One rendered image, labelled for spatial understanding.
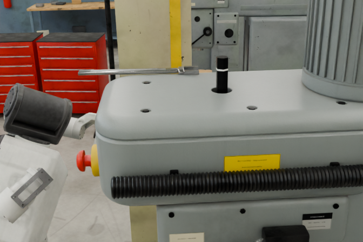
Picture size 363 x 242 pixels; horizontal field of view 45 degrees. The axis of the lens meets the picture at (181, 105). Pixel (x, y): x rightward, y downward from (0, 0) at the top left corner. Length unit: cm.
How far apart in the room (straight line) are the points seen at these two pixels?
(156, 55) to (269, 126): 189
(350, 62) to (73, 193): 360
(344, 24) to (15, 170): 80
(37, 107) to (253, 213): 62
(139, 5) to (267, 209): 186
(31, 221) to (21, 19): 926
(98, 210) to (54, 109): 277
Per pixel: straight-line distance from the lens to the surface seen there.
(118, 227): 366
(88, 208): 393
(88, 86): 554
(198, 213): 76
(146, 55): 254
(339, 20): 75
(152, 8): 249
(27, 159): 114
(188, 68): 91
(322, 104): 75
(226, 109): 70
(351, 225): 86
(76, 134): 142
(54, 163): 114
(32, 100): 115
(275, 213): 79
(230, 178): 68
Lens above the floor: 215
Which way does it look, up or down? 21 degrees down
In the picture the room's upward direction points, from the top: 1 degrees counter-clockwise
